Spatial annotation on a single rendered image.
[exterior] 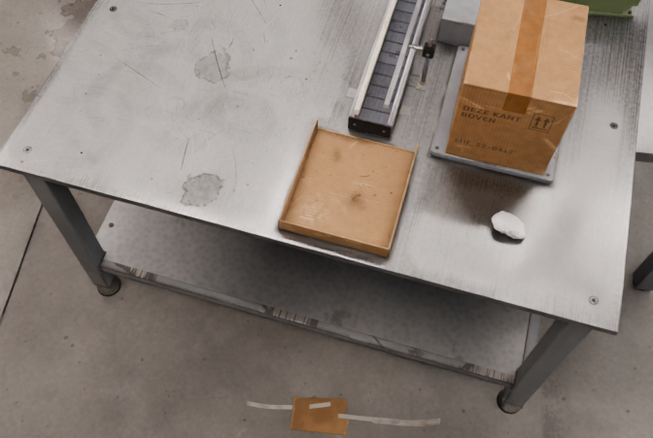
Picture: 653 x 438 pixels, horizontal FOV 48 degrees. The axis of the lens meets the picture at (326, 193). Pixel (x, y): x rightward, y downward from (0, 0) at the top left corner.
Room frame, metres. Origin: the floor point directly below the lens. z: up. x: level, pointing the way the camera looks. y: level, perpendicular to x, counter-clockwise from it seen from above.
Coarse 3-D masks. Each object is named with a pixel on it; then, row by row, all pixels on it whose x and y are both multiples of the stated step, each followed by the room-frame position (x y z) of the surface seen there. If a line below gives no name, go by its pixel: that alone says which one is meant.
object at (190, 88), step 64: (128, 0) 1.52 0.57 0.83; (192, 0) 1.52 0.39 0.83; (256, 0) 1.53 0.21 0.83; (320, 0) 1.53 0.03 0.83; (384, 0) 1.54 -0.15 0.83; (640, 0) 1.56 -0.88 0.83; (64, 64) 1.28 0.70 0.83; (128, 64) 1.28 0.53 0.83; (192, 64) 1.29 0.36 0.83; (256, 64) 1.29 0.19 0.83; (320, 64) 1.30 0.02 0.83; (448, 64) 1.31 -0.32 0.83; (640, 64) 1.32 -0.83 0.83; (64, 128) 1.07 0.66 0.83; (128, 128) 1.07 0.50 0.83; (192, 128) 1.08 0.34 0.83; (256, 128) 1.08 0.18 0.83; (576, 128) 1.10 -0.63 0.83; (128, 192) 0.89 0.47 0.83; (192, 192) 0.89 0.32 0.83; (256, 192) 0.90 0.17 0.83; (448, 192) 0.91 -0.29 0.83; (512, 192) 0.91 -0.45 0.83; (576, 192) 0.91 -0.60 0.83; (384, 256) 0.73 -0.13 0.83; (448, 256) 0.74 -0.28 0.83; (512, 256) 0.74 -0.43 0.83; (576, 256) 0.74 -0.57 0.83; (576, 320) 0.59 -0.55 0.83
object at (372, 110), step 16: (400, 0) 1.49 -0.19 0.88; (416, 0) 1.49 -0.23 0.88; (400, 16) 1.43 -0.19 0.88; (400, 32) 1.37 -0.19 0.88; (384, 48) 1.31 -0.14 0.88; (400, 48) 1.32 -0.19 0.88; (384, 64) 1.26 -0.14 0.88; (384, 80) 1.21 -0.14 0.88; (368, 96) 1.15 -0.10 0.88; (384, 96) 1.15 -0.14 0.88; (368, 112) 1.10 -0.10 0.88; (384, 112) 1.11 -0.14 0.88
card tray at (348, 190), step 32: (320, 128) 1.08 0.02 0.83; (320, 160) 0.99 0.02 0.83; (352, 160) 0.99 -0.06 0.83; (384, 160) 0.99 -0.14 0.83; (320, 192) 0.90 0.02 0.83; (352, 192) 0.90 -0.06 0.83; (384, 192) 0.90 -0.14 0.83; (288, 224) 0.79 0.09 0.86; (320, 224) 0.81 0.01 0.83; (352, 224) 0.81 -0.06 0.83; (384, 224) 0.81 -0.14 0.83
